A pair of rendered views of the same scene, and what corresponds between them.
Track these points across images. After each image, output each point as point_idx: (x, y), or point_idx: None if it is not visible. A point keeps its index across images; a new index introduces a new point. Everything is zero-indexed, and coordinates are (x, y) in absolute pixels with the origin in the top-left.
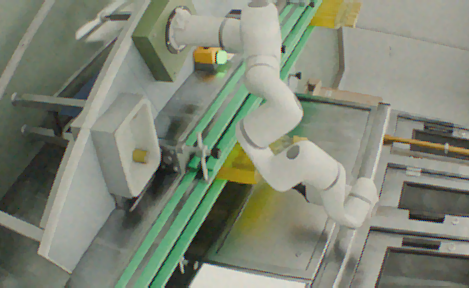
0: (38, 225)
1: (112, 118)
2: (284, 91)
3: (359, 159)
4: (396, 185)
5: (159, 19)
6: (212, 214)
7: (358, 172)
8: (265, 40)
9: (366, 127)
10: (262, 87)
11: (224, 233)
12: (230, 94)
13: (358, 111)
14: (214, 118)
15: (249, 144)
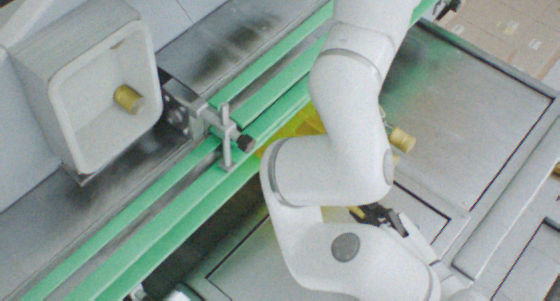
0: None
1: (60, 43)
2: (367, 141)
3: (495, 188)
4: (546, 268)
5: None
6: (236, 193)
7: (484, 213)
8: (380, 4)
9: (531, 131)
10: (328, 115)
11: (234, 243)
12: (320, 28)
13: (529, 94)
14: (276, 67)
15: (275, 196)
